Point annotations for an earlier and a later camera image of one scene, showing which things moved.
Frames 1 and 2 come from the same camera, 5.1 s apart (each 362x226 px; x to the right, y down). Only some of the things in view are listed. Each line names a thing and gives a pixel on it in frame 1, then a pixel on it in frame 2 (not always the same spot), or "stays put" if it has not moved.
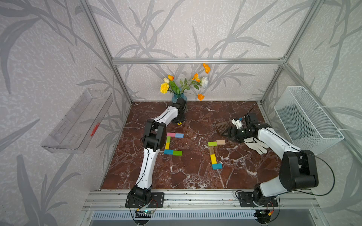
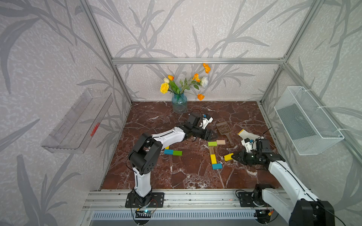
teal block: (168, 151) stays put
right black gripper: (234, 135) -> (242, 157)
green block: (177, 153) stays put
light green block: (212, 143) stays put
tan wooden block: (220, 142) stays put
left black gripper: (183, 119) -> (207, 137)
